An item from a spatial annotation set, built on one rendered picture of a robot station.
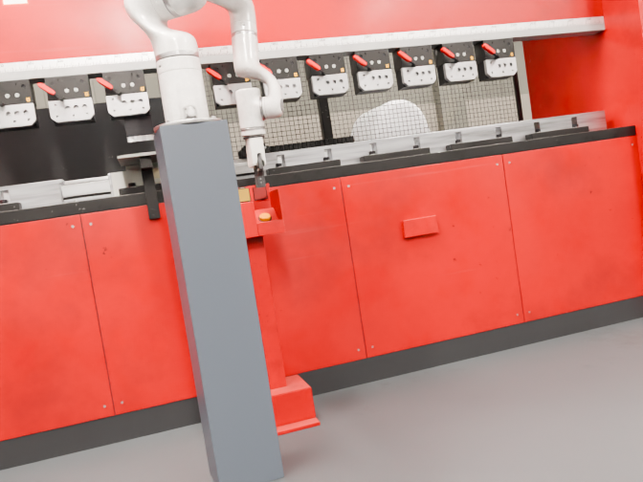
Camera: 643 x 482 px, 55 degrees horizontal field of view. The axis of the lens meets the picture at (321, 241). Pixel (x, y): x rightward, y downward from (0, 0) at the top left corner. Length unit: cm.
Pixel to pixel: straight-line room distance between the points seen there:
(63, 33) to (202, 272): 121
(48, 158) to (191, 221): 145
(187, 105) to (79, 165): 134
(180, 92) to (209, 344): 68
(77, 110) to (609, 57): 235
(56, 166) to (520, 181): 203
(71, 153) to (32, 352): 101
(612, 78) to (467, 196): 99
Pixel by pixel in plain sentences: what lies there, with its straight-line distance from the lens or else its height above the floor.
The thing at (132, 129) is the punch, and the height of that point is 112.
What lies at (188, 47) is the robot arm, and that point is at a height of 121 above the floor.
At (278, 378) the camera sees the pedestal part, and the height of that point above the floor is 15.
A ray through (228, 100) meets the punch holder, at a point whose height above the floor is 119.
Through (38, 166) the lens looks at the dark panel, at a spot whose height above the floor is 109.
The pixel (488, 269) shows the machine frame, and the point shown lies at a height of 36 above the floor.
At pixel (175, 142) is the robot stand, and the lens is 168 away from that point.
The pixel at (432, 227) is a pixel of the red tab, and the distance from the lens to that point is 256.
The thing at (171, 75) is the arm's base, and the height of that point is 114.
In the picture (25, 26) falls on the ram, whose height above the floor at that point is 153.
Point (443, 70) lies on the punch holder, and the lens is 283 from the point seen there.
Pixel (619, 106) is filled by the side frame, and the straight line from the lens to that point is 326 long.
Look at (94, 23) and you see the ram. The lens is 256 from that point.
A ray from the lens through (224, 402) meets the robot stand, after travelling 174.
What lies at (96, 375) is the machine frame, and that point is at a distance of 239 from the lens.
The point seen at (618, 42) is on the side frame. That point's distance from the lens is 326.
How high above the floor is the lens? 74
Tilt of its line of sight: 3 degrees down
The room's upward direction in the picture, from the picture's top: 9 degrees counter-clockwise
